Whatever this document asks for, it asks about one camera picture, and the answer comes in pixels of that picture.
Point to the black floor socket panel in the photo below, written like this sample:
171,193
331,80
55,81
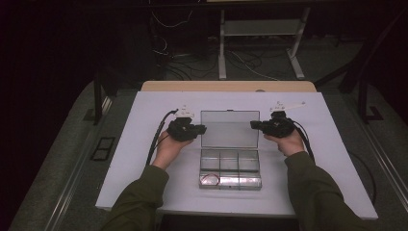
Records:
102,148

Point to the metal floor rail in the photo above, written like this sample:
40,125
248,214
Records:
75,179
388,166

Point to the person's left hand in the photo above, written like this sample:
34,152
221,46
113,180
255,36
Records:
168,149

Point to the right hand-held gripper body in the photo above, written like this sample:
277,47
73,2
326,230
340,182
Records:
279,126

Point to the black metal stand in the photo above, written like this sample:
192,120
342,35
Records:
363,102
97,102

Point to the white metal desk frame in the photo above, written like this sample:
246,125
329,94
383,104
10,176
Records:
261,27

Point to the person's right hand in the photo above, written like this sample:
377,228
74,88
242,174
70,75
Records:
290,144

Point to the clear plastic compartment box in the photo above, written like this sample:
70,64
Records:
229,150

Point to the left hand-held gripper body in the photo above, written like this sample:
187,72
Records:
183,130

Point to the wooden table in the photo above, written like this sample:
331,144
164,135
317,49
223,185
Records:
224,86

